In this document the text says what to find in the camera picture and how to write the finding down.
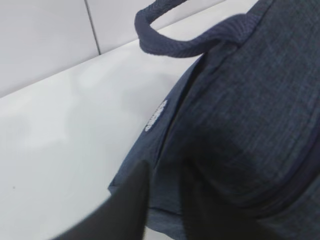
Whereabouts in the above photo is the navy blue lunch bag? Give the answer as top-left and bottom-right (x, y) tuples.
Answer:
(108, 0), (320, 240)

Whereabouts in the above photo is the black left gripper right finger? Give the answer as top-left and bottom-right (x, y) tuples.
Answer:
(180, 160), (273, 240)

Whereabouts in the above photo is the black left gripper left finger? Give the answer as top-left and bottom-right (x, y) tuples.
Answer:
(56, 160), (150, 240)

